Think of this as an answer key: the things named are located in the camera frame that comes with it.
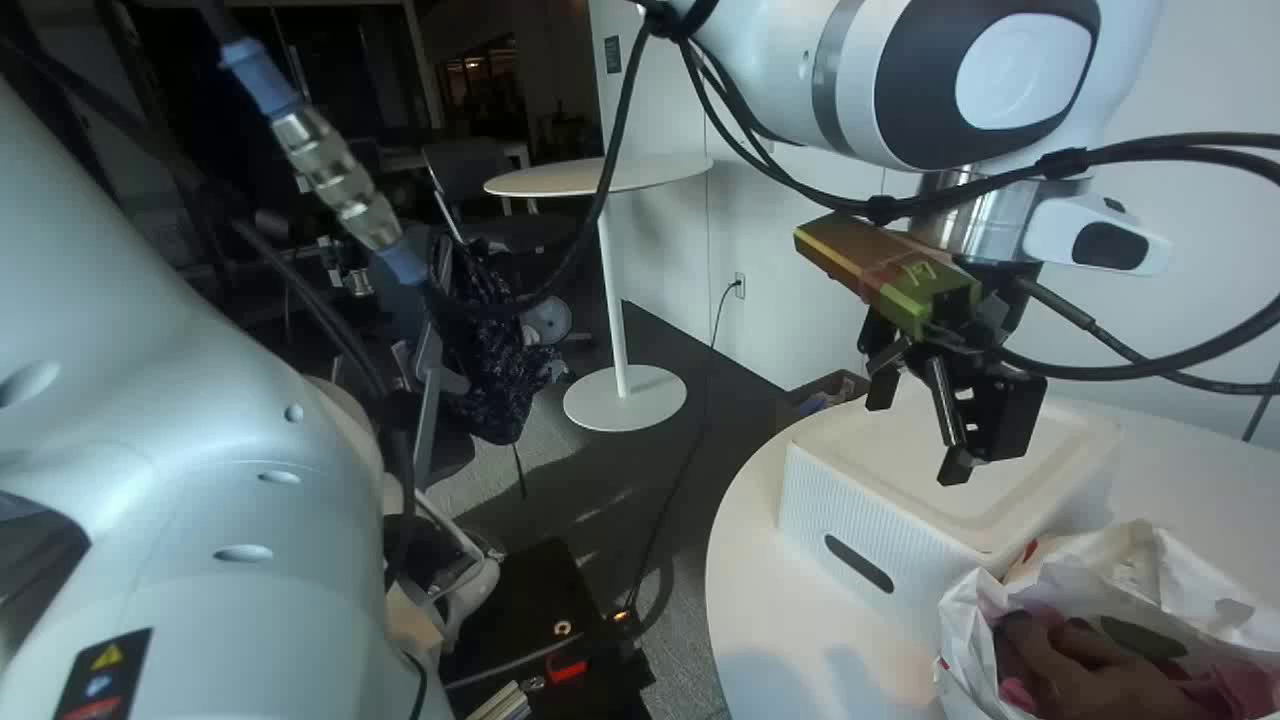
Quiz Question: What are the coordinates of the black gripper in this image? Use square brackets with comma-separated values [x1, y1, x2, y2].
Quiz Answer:
[857, 281, 1050, 488]

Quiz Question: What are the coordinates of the brown plush toy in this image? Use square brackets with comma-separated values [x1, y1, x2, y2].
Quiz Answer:
[996, 608, 1202, 720]

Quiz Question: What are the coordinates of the dark green plush toy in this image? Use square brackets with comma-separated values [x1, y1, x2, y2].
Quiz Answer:
[1098, 612, 1191, 672]

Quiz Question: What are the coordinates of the white plastic bag red print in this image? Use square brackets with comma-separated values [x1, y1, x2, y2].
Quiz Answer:
[931, 518, 1280, 720]

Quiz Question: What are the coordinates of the white round side table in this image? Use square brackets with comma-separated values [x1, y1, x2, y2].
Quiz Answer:
[480, 150, 719, 439]

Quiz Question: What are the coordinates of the dark backpack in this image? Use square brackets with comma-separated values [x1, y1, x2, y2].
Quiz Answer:
[437, 281, 558, 450]

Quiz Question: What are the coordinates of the black controller box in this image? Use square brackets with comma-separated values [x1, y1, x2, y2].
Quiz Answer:
[438, 531, 661, 720]

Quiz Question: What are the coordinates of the green gold wrist camera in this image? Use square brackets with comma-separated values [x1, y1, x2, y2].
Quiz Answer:
[792, 216, 982, 333]

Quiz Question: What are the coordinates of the blue silver cable connector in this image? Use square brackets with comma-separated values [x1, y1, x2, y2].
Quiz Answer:
[215, 34, 431, 292]

